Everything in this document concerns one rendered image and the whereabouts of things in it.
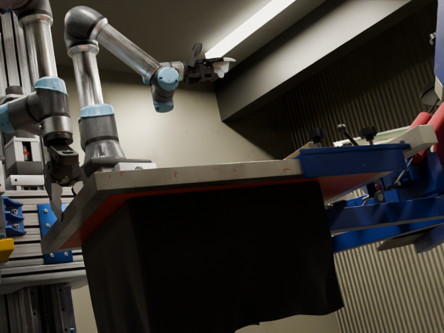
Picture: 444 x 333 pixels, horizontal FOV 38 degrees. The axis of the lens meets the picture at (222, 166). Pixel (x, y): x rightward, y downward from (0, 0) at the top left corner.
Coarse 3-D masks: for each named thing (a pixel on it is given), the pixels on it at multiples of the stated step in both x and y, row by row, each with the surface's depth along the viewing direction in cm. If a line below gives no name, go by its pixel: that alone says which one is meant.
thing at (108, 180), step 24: (168, 168) 133; (192, 168) 135; (216, 168) 137; (240, 168) 140; (264, 168) 143; (288, 168) 145; (96, 192) 126; (120, 192) 129; (72, 216) 142; (48, 240) 166
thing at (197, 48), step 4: (196, 44) 251; (200, 44) 251; (196, 48) 251; (200, 48) 251; (192, 52) 251; (196, 52) 250; (192, 56) 250; (196, 56) 250; (192, 60) 249; (196, 60) 250; (188, 64) 249; (192, 64) 249
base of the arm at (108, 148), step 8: (104, 136) 214; (112, 136) 216; (88, 144) 215; (96, 144) 213; (104, 144) 213; (112, 144) 215; (88, 152) 214; (96, 152) 212; (104, 152) 211; (112, 152) 212; (120, 152) 215; (88, 160) 212
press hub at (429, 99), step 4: (432, 84) 218; (424, 88) 222; (428, 88) 220; (432, 88) 219; (420, 92) 226; (424, 92) 223; (428, 92) 222; (432, 92) 223; (420, 96) 227; (424, 96) 226; (428, 96) 227; (432, 96) 227; (436, 96) 228; (424, 100) 230; (428, 100) 231; (432, 100) 232; (436, 100) 233; (440, 100) 234; (428, 104) 236; (432, 104) 237; (440, 104) 239
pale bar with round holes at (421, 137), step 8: (416, 128) 161; (424, 128) 161; (432, 128) 162; (400, 136) 166; (408, 136) 163; (416, 136) 161; (424, 136) 160; (432, 136) 161; (416, 144) 161; (424, 144) 160; (432, 144) 162; (408, 152) 165; (416, 152) 166
